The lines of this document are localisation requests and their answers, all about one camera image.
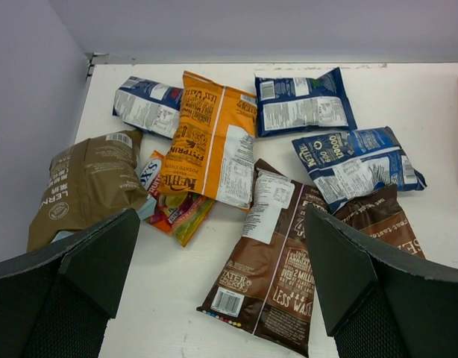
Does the blue white chip bag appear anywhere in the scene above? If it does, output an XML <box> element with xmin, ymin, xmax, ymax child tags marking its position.
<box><xmin>254</xmin><ymin>67</ymin><xmax>357</xmax><ymax>137</ymax></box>

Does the blue kettle chip bag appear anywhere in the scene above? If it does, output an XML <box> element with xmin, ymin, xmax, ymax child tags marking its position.
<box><xmin>292</xmin><ymin>127</ymin><xmax>427</xmax><ymax>213</ymax></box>

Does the dark brown chip bag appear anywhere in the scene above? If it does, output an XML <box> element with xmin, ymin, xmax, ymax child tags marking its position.
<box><xmin>197</xmin><ymin>159</ymin><xmax>328</xmax><ymax>357</ymax></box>

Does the orange chip bag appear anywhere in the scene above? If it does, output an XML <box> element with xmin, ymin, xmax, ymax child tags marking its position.
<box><xmin>159</xmin><ymin>71</ymin><xmax>257</xmax><ymax>211</ymax></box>

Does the colourful fruit candy bag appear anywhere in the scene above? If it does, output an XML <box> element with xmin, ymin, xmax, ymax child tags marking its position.
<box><xmin>139</xmin><ymin>151</ymin><xmax>215</xmax><ymax>248</ymax></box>

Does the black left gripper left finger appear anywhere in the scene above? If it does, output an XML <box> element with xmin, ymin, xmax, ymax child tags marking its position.
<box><xmin>0</xmin><ymin>209</ymin><xmax>140</xmax><ymax>357</ymax></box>

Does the navy white snack bag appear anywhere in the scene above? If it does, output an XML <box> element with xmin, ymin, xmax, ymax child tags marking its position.
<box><xmin>113</xmin><ymin>76</ymin><xmax>183</xmax><ymax>139</ymax></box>

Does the olive brown snack bag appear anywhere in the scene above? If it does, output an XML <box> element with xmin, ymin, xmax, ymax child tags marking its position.
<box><xmin>27</xmin><ymin>130</ymin><xmax>155</xmax><ymax>251</ymax></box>

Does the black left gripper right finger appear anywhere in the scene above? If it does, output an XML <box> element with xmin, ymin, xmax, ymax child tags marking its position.
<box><xmin>304</xmin><ymin>206</ymin><xmax>458</xmax><ymax>357</ymax></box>

